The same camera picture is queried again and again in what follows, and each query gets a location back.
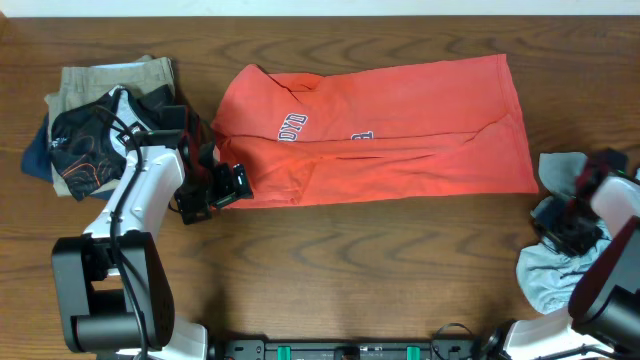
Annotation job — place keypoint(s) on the light blue grey garment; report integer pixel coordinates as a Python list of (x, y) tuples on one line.
[(546, 276)]

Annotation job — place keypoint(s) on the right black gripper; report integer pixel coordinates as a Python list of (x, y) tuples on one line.
[(567, 232)]

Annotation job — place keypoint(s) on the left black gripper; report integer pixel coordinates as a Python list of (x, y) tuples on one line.
[(220, 185)]

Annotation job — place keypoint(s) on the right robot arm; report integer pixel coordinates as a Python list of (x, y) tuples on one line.
[(602, 317)]

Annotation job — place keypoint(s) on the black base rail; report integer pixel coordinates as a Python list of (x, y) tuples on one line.
[(447, 349)]

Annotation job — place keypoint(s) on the red printed t-shirt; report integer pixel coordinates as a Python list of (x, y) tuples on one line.
[(433, 129)]

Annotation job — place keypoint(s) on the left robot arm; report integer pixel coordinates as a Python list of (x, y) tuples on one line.
[(113, 294)]

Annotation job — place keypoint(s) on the khaki folded pants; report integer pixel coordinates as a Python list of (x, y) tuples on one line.
[(82, 85)]

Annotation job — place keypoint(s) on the navy blue folded garment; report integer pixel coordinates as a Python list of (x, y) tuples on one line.
[(35, 160)]

